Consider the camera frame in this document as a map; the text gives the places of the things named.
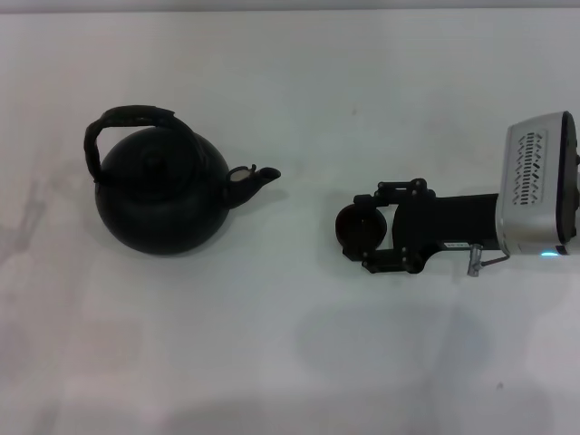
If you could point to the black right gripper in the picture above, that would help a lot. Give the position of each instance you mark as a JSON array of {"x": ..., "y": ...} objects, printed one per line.
[{"x": 444, "y": 222}]

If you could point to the small dark brown teacup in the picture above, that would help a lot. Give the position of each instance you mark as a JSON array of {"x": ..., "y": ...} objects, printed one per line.
[{"x": 360, "y": 226}]

